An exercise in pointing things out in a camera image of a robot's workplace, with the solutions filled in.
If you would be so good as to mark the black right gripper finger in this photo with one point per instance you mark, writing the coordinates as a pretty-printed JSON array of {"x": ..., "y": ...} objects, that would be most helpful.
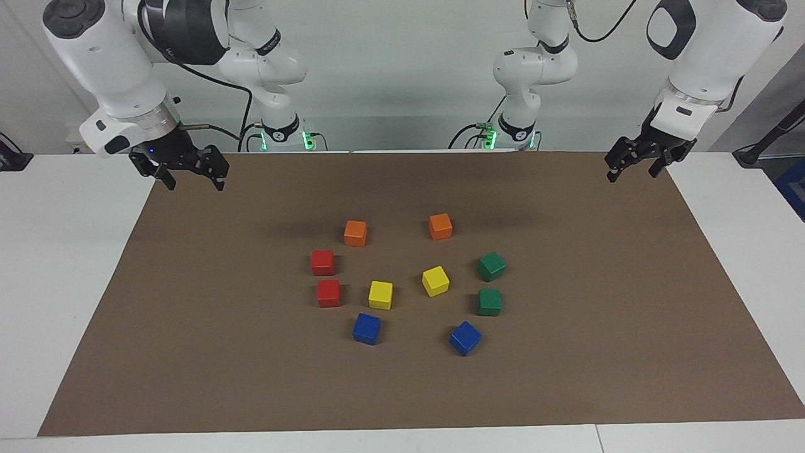
[
  {"x": 167, "y": 177},
  {"x": 217, "y": 165}
]

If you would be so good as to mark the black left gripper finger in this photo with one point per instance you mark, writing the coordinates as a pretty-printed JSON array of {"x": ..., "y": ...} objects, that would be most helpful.
[
  {"x": 663, "y": 162},
  {"x": 616, "y": 157}
]

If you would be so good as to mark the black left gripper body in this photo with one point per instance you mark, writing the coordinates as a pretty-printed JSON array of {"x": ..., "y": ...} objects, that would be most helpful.
[{"x": 660, "y": 141}]

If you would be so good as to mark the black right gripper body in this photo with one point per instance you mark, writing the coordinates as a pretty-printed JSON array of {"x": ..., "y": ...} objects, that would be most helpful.
[{"x": 166, "y": 152}]

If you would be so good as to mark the red wooden cube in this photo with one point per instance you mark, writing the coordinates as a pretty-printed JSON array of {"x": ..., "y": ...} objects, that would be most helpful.
[
  {"x": 322, "y": 262},
  {"x": 328, "y": 293}
]

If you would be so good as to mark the green wooden cube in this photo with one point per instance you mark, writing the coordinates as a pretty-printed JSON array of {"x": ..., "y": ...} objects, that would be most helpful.
[
  {"x": 488, "y": 302},
  {"x": 491, "y": 266}
]

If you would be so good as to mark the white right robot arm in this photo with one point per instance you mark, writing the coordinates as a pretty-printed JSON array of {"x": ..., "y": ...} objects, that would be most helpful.
[{"x": 107, "y": 63}]

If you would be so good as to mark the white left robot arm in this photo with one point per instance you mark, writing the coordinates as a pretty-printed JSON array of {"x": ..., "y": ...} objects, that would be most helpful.
[{"x": 710, "y": 56}]

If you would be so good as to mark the black tripod stand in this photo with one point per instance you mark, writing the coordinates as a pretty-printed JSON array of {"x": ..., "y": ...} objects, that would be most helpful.
[{"x": 773, "y": 132}]

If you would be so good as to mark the blue plastic box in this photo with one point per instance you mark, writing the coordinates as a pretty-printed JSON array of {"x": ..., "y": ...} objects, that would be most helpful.
[{"x": 793, "y": 189}]

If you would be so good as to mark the orange wooden cube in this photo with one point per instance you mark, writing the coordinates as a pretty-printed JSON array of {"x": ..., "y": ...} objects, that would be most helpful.
[
  {"x": 355, "y": 233},
  {"x": 440, "y": 226}
]

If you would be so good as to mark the yellow wooden cube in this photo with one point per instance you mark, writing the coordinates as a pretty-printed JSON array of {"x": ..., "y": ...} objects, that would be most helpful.
[
  {"x": 435, "y": 280},
  {"x": 380, "y": 294}
]

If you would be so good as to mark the blue wooden cube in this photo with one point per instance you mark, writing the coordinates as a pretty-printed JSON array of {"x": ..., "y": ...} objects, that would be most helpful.
[
  {"x": 366, "y": 328},
  {"x": 465, "y": 338}
]

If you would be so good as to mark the brown table mat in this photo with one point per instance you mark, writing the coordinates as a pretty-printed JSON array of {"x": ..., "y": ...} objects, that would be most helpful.
[{"x": 566, "y": 377}]

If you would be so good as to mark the black clamp mount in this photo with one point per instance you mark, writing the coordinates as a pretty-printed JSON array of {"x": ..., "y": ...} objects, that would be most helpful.
[{"x": 12, "y": 158}]

